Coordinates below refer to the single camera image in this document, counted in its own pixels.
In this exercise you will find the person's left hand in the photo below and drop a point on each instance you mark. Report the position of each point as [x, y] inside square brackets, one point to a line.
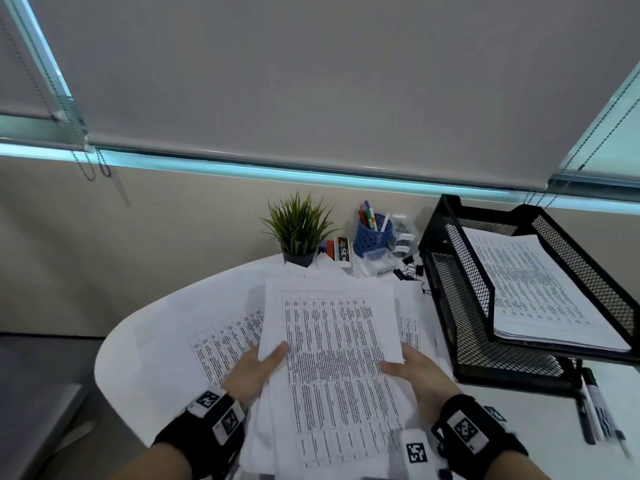
[247, 379]

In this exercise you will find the person's right hand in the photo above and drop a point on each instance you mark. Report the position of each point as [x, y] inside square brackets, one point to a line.
[430, 389]

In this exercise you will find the pile of papers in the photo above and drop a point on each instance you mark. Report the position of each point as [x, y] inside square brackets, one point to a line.
[225, 339]

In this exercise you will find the black mesh paper tray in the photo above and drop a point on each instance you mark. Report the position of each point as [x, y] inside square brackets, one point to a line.
[455, 294]

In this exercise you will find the person's right forearm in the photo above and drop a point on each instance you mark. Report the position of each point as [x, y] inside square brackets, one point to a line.
[515, 469]

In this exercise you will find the person's left forearm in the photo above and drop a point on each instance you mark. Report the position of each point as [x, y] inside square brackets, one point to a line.
[155, 464]

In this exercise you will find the black left wristband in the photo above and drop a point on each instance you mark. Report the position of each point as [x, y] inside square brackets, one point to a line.
[185, 434]

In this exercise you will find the black wristband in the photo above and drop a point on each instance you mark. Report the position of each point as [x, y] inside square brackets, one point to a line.
[185, 434]
[500, 444]

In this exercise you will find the black right wristband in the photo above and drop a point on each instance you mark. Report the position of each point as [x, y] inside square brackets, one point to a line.
[500, 444]

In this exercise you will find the white table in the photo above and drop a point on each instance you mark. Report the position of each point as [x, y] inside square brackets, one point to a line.
[140, 344]

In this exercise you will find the cluster of black binder clips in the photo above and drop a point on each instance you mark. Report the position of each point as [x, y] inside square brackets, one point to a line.
[412, 272]

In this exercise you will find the potted green plant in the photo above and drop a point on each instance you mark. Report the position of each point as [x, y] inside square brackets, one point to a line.
[299, 257]

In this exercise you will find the clear plastic lidded box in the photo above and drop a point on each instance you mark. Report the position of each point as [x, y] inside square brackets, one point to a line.
[377, 264]

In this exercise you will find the white tape dispenser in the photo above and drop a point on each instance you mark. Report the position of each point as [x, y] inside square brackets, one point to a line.
[402, 237]

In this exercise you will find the dark blue pen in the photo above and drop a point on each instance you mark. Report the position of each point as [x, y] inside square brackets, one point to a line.
[586, 419]

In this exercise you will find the blue pen holder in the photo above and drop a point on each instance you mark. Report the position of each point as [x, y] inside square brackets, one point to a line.
[372, 239]

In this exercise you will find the white box with dark label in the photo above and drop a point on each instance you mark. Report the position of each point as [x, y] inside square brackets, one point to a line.
[344, 250]

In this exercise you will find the black marker pen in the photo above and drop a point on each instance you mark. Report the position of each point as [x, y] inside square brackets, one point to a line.
[597, 399]

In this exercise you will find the green and white pen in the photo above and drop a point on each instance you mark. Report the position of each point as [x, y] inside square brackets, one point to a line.
[371, 218]

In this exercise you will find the red pen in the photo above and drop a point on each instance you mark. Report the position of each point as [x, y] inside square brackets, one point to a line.
[362, 217]

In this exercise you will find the glass window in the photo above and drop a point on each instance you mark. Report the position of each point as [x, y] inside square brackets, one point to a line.
[250, 172]

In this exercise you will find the grey low cabinet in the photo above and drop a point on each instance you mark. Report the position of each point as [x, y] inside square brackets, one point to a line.
[30, 414]

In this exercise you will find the wide grey roller blind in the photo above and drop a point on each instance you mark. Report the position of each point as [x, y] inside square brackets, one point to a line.
[325, 79]

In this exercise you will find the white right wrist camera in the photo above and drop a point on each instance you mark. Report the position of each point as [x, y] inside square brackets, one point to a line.
[415, 452]

